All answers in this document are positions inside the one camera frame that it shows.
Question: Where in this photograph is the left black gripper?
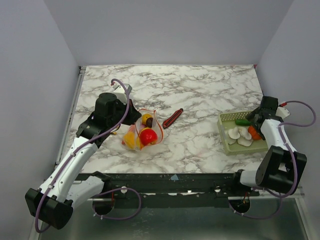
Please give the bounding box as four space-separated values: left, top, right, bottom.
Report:
108 98 142 128

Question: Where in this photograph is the green toy vegetable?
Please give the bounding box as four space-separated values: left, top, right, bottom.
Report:
234 119 251 127

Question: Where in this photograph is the dark brown toy mushroom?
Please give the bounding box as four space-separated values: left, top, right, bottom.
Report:
145 117 153 128

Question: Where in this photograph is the clear zip top bag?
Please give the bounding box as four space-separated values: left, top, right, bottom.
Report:
121 108 164 152

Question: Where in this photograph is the yellow toy bell pepper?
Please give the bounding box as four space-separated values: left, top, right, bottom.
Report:
122 132 141 151

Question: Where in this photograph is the red toy apple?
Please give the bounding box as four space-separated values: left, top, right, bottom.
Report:
139 128 158 146

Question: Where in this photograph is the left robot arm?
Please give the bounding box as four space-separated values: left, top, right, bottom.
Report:
25 91 141 233

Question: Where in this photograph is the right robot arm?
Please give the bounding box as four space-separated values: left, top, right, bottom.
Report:
230 96 307 198

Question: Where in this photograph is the orange toy pumpkin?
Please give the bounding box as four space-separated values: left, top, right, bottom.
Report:
247 126 262 141

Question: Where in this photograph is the white toy garlic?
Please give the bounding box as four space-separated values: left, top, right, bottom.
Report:
237 126 253 147
227 126 241 145

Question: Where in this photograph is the beige plastic basket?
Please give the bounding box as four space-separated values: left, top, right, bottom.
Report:
217 111 268 155

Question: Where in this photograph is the red black utility knife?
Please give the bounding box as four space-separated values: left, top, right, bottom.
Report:
162 108 184 129

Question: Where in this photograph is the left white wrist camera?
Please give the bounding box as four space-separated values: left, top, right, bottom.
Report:
112 83 132 104

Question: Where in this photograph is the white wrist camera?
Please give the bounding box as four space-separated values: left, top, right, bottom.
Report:
275 102 291 120
112 83 132 104

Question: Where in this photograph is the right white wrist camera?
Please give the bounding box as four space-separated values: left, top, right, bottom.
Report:
275 102 291 120

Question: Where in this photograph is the black mounting rail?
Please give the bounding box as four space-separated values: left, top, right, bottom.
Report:
81 169 261 209

